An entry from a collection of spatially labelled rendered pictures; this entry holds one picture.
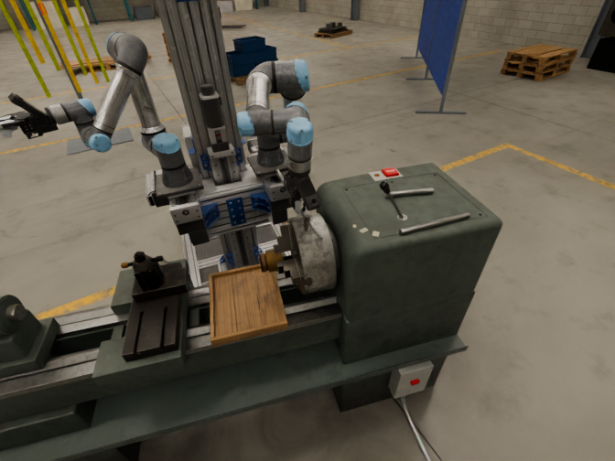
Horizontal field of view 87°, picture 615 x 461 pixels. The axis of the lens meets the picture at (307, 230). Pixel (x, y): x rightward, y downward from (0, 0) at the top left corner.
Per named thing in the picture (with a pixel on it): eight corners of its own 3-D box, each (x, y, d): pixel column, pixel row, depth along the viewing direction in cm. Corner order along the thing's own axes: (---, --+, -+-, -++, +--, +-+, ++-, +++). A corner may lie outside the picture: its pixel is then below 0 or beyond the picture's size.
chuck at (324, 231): (313, 242, 157) (316, 197, 132) (332, 301, 138) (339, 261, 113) (306, 243, 156) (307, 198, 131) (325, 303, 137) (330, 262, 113)
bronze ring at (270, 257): (279, 242, 132) (256, 247, 131) (284, 258, 125) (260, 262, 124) (281, 259, 138) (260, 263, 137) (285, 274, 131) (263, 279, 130)
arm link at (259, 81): (242, 58, 129) (233, 112, 94) (271, 57, 129) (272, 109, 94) (247, 88, 137) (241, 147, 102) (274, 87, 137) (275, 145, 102)
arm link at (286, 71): (278, 127, 178) (270, 53, 125) (306, 125, 179) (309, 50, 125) (280, 147, 175) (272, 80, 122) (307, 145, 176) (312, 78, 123)
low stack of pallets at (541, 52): (531, 64, 763) (538, 43, 735) (570, 71, 706) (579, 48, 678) (498, 73, 713) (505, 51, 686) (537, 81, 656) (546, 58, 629)
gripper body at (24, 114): (26, 140, 128) (60, 131, 134) (14, 119, 122) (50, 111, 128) (21, 132, 131) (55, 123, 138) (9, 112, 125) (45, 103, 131)
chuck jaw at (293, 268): (304, 255, 129) (311, 275, 120) (304, 264, 132) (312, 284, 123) (276, 261, 127) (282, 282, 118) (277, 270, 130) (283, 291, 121)
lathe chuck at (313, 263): (306, 243, 156) (307, 198, 131) (324, 303, 137) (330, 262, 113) (287, 247, 154) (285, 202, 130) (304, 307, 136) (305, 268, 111)
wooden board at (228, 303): (273, 266, 159) (272, 261, 156) (288, 328, 131) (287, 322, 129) (210, 280, 153) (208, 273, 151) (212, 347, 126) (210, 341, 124)
